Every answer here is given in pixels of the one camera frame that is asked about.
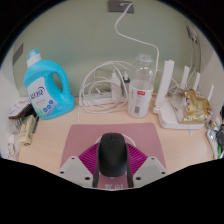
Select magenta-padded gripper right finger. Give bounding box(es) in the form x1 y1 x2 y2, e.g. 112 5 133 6
124 142 168 189

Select wall power adapter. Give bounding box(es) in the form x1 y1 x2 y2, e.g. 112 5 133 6
186 25 200 45

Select grey wall outlet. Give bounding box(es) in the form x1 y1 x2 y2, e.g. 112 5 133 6
107 0 135 14

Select grey zip pouch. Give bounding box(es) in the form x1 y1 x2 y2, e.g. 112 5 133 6
215 123 224 148

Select black computer mouse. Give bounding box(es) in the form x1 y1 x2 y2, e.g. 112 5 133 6
98 132 129 178

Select grey wall plate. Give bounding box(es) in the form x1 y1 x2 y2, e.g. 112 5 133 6
12 43 24 66

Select white power strip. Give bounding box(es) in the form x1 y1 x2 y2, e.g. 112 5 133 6
81 92 129 107

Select small yellow box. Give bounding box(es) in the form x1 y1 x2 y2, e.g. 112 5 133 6
18 114 37 147

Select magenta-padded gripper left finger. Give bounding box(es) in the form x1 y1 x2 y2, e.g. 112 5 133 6
57 142 103 189

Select white router with antennas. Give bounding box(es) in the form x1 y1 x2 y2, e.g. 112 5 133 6
152 59 214 130

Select crumpled clear plastic bags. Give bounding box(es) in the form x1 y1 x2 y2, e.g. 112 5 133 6
5 118 23 158

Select white cable from wall outlet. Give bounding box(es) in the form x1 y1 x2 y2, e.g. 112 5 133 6
114 2 160 81

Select white plug-in charger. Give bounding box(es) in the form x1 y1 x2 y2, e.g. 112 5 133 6
110 71 122 101

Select gold snack bag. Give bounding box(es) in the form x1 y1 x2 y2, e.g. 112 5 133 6
179 88 213 124

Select blue detergent bottle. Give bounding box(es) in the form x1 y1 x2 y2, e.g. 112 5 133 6
23 47 76 120

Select stack of books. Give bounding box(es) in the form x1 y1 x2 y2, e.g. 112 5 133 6
8 96 33 120

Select clear plastic bottle white label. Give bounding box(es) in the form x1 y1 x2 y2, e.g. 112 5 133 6
127 53 155 119

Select white remote control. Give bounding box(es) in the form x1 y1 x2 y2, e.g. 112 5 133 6
205 128 218 158

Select pink printed mouse pad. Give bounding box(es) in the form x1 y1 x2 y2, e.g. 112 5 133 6
59 122 167 191

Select coiled white cables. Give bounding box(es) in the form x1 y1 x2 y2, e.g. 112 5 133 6
77 60 138 115

